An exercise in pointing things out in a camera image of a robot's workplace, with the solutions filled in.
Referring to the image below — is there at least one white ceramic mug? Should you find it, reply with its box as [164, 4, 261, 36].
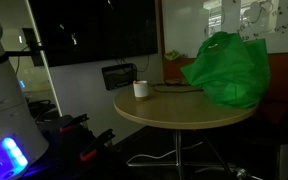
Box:
[132, 80, 150, 102]

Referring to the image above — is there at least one metal table base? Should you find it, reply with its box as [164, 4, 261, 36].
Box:
[127, 128, 248, 180]

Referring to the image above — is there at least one black television screen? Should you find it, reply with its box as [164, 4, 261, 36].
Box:
[28, 0, 159, 68]

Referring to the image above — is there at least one whiteboard with writing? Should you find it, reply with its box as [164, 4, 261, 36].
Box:
[161, 0, 288, 58]

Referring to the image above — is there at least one green fabric bag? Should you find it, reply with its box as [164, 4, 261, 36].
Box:
[179, 30, 272, 109]

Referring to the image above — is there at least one black robot platform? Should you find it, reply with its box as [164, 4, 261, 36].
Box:
[20, 114, 128, 180]

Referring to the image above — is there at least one black mounting stand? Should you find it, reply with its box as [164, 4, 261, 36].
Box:
[5, 28, 46, 68]

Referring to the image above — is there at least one red booth bench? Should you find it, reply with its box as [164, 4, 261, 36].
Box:
[162, 51, 288, 144]

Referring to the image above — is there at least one black cable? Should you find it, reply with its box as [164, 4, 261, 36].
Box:
[151, 78, 205, 94]

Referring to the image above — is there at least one white floor cable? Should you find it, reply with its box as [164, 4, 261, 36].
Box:
[126, 141, 205, 166]

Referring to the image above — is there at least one black clamp red handle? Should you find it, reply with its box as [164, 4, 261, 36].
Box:
[79, 129, 116, 163]
[58, 113, 90, 134]

